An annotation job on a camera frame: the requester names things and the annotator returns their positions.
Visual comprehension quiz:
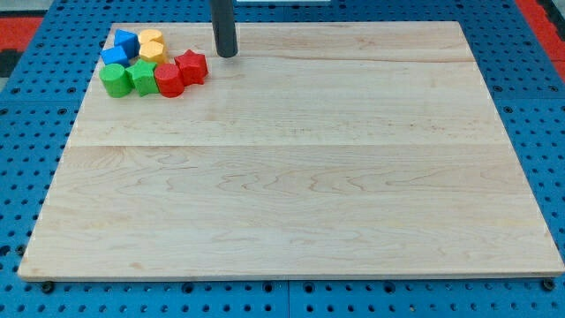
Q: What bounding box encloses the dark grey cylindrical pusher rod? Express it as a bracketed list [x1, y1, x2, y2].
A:
[209, 0, 238, 58]

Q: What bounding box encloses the yellow heart block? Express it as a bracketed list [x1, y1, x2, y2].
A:
[138, 28, 165, 45]

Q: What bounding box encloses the red star block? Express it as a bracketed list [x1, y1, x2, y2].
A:
[174, 49, 208, 87]

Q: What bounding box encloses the yellow hexagon block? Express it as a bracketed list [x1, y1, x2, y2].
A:
[139, 41, 169, 64]

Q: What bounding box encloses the red cylinder block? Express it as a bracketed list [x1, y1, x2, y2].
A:
[154, 64, 185, 98]

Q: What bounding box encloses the blue triangular prism block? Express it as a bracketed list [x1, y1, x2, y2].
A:
[114, 29, 139, 59]

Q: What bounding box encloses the green star block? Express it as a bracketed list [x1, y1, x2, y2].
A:
[125, 59, 159, 96]

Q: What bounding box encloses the blue cube block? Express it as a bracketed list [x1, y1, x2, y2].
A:
[101, 46, 130, 67]

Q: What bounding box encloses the green cylinder block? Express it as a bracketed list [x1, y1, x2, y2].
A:
[99, 64, 132, 98]

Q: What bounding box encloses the large light wooden board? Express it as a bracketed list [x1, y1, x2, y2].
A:
[18, 21, 564, 282]

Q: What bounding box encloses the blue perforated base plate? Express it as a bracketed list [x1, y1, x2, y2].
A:
[1, 1, 564, 317]

